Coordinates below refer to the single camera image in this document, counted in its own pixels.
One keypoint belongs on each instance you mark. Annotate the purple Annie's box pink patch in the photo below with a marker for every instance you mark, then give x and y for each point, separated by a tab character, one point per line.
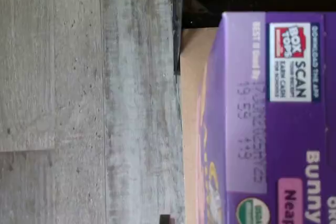
288	129

